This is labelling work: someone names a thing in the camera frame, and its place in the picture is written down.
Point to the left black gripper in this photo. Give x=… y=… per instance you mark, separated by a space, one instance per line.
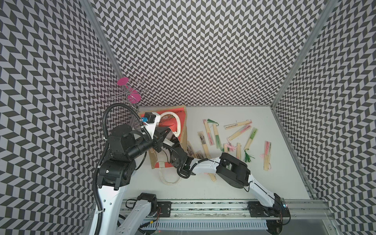
x=159 y=137

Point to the burlap red tote bag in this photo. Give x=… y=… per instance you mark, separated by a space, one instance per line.
x=175 y=120

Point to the pink blue folding fan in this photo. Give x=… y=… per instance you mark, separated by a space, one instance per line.
x=267 y=155

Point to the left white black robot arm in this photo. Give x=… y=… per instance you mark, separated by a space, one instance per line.
x=113 y=176

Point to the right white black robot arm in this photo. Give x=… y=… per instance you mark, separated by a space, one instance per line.
x=234 y=172

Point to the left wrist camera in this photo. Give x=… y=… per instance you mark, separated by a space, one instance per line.
x=151 y=121

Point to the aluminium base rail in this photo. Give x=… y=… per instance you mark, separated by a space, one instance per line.
x=238 y=209

